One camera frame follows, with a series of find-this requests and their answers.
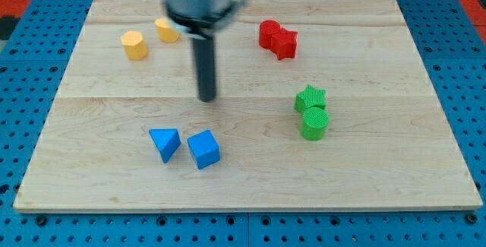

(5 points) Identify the black tool mounting bracket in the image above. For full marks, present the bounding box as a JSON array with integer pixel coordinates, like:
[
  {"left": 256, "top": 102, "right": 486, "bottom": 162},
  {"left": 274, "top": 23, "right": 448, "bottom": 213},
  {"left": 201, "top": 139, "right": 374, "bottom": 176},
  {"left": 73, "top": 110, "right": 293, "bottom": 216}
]
[{"left": 166, "top": 0, "right": 248, "bottom": 40}]

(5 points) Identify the yellow hexagon block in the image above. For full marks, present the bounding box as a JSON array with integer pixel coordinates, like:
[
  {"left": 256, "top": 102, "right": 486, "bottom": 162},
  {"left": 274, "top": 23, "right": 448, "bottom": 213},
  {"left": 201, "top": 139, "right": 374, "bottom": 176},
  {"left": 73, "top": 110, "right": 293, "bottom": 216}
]
[{"left": 120, "top": 30, "right": 149, "bottom": 60}]

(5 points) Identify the blue cube block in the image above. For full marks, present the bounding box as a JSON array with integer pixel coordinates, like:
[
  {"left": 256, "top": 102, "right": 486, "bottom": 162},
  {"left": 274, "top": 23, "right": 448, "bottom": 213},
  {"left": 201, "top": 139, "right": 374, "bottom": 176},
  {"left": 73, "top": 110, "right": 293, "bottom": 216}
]
[{"left": 187, "top": 130, "right": 220, "bottom": 169}]

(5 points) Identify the green star block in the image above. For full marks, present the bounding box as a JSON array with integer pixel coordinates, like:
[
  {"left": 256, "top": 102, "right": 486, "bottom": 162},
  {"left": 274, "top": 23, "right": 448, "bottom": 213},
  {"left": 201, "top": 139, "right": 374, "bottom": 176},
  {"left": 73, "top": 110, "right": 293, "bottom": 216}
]
[{"left": 294, "top": 84, "right": 327, "bottom": 114}]

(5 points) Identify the wooden board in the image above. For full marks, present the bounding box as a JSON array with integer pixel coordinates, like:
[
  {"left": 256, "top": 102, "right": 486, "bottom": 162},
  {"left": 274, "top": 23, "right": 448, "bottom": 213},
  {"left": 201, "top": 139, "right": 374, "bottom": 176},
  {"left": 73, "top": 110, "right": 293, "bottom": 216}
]
[{"left": 14, "top": 0, "right": 483, "bottom": 214}]

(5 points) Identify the yellow heart block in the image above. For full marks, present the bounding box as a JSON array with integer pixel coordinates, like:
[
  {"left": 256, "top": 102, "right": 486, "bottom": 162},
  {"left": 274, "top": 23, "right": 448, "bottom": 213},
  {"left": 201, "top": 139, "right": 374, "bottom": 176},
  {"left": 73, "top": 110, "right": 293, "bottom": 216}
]
[{"left": 154, "top": 17, "right": 180, "bottom": 43}]

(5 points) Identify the red cylinder block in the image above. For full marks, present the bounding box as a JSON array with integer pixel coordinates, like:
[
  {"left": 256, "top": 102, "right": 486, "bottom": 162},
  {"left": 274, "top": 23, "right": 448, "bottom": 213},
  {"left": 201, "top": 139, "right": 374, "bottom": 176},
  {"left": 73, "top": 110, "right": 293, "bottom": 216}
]
[{"left": 258, "top": 20, "right": 281, "bottom": 49}]

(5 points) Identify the red star block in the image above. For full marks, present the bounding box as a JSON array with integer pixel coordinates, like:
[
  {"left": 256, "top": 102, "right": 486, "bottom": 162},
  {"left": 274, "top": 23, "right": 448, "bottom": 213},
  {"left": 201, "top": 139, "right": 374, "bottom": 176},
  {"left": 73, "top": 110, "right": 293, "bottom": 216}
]
[{"left": 270, "top": 28, "right": 298, "bottom": 60}]

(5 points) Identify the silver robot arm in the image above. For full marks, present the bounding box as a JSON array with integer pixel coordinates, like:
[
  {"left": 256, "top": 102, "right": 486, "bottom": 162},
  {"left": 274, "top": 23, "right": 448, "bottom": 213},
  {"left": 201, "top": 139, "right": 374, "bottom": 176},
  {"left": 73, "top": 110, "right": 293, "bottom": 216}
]
[{"left": 163, "top": 0, "right": 248, "bottom": 102}]

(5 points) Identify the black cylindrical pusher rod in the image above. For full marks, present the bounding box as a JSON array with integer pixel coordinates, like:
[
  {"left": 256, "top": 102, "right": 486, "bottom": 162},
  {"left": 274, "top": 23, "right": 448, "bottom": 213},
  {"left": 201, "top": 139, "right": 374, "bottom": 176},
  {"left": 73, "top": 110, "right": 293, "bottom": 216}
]
[{"left": 192, "top": 36, "right": 216, "bottom": 102}]

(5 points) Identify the green cylinder block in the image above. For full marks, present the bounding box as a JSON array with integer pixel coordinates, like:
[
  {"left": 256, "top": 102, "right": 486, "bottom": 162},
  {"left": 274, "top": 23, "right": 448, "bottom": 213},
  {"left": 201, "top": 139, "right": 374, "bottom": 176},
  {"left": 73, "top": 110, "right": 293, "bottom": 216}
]
[{"left": 301, "top": 107, "right": 330, "bottom": 141}]

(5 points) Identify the blue triangle block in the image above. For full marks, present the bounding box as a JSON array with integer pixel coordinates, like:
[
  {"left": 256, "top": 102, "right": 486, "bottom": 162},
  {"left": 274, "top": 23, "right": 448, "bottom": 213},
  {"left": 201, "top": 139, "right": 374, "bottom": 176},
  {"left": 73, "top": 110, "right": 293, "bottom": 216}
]
[{"left": 149, "top": 128, "right": 181, "bottom": 163}]

